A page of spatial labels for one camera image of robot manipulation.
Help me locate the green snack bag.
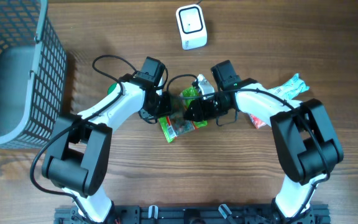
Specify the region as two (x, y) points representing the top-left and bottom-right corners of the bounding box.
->
(158, 98), (208, 142)

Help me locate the green lid jar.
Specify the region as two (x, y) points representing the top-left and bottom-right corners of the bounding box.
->
(108, 83), (117, 94)

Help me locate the small red tissue pack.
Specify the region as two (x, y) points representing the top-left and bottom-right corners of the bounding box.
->
(249, 114), (266, 129)

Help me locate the light blue snack packet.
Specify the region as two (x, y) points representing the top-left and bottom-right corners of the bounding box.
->
(268, 73), (310, 100)

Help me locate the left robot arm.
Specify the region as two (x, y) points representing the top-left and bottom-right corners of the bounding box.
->
(40, 57), (170, 223)

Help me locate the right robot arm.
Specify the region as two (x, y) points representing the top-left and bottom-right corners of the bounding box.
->
(183, 60), (344, 223)

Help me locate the white barcode scanner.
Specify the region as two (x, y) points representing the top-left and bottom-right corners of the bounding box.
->
(175, 4), (208, 50)

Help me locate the grey plastic mesh basket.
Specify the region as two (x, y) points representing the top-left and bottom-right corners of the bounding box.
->
(0, 0), (67, 149)

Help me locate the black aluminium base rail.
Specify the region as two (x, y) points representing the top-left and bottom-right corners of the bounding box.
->
(53, 204), (331, 224)

